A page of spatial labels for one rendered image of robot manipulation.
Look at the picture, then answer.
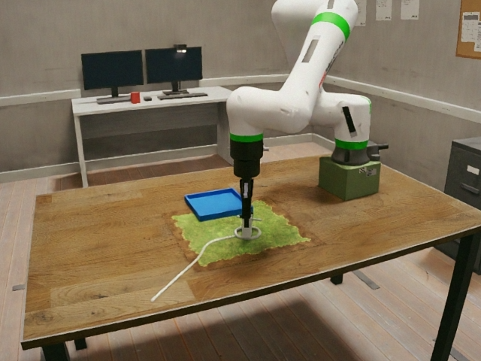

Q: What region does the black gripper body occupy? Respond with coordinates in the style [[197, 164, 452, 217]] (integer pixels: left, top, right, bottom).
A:
[[233, 159, 260, 192]]

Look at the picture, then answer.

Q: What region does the blue square tray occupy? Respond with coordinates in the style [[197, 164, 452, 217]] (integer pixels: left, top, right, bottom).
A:
[[184, 188, 242, 222]]

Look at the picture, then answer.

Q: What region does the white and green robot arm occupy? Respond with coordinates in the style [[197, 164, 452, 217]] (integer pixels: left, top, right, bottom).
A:
[[226, 0, 389, 166]]

